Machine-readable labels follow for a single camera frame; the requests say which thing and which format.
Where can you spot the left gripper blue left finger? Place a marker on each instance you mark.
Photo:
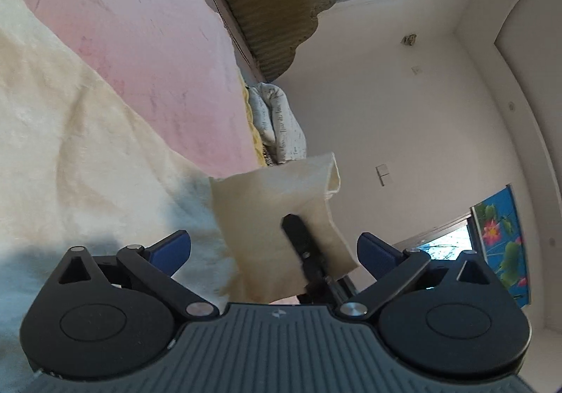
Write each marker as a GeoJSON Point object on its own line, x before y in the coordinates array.
{"type": "Point", "coordinates": [171, 253]}

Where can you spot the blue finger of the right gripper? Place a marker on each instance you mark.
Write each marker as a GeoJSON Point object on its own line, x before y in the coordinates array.
{"type": "Point", "coordinates": [313, 261]}

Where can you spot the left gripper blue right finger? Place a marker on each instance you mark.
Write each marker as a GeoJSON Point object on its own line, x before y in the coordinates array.
{"type": "Point", "coordinates": [376, 256]}

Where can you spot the cream white pants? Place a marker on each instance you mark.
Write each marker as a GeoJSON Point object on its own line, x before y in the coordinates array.
{"type": "Point", "coordinates": [80, 167]}

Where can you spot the side window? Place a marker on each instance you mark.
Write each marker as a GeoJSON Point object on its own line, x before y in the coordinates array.
{"type": "Point", "coordinates": [444, 242]}

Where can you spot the blue floral curtain lower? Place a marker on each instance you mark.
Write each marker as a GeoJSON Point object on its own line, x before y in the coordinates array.
{"type": "Point", "coordinates": [501, 241]}

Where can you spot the patterned white pillow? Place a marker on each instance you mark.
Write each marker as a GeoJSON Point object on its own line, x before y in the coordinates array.
{"type": "Point", "coordinates": [279, 131]}

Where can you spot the yellow floral quilt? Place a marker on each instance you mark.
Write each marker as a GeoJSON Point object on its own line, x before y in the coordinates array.
{"type": "Point", "coordinates": [254, 133]}

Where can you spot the pink bed blanket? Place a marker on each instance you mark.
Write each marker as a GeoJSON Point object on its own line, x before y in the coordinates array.
{"type": "Point", "coordinates": [173, 62]}

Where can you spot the wall light switch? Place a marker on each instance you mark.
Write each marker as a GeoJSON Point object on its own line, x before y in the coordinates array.
{"type": "Point", "coordinates": [384, 175]}

